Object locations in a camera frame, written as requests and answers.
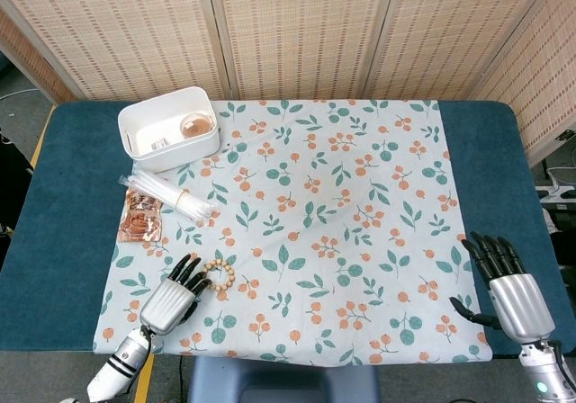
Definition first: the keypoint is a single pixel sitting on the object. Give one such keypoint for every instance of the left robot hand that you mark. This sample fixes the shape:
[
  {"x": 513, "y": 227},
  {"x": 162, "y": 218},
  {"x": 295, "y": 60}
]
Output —
[{"x": 164, "y": 301}]

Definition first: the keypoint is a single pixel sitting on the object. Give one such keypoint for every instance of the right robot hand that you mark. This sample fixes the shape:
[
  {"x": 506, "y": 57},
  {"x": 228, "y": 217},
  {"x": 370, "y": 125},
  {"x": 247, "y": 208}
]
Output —
[{"x": 519, "y": 304}]

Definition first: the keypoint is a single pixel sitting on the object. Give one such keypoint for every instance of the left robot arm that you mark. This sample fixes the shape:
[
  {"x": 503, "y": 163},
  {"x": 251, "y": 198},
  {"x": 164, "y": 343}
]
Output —
[{"x": 121, "y": 359}]

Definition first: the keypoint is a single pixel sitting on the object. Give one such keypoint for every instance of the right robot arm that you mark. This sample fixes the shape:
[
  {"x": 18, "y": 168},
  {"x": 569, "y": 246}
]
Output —
[{"x": 540, "y": 371}]

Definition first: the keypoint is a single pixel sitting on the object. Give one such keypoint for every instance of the brown snack packet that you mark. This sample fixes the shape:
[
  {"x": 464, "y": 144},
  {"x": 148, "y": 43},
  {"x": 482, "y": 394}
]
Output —
[{"x": 139, "y": 227}]

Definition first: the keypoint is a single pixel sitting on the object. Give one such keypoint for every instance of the bundle of clear straws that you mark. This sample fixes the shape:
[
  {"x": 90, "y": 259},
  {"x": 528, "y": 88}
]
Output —
[{"x": 171, "y": 196}]

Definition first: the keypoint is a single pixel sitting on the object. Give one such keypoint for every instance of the white plastic bin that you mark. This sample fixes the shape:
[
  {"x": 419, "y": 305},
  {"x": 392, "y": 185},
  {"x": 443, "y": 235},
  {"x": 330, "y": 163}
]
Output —
[{"x": 180, "y": 156}]

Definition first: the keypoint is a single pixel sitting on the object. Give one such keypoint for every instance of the blue velvet table cover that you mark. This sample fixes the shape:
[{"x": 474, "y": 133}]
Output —
[{"x": 67, "y": 187}]

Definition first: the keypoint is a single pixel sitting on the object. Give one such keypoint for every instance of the clear round dome cup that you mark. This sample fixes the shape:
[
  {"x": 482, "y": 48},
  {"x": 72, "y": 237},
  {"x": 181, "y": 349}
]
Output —
[{"x": 196, "y": 126}]

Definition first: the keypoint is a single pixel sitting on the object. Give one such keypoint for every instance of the floral print tablecloth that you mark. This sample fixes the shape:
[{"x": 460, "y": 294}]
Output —
[{"x": 315, "y": 196}]

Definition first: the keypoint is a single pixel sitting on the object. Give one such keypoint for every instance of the black equipment beside table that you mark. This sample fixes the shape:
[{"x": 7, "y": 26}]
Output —
[{"x": 13, "y": 182}]

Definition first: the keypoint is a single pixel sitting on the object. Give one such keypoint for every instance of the bamboo folding screen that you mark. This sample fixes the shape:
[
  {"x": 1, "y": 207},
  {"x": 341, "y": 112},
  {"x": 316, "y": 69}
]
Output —
[{"x": 306, "y": 34}]

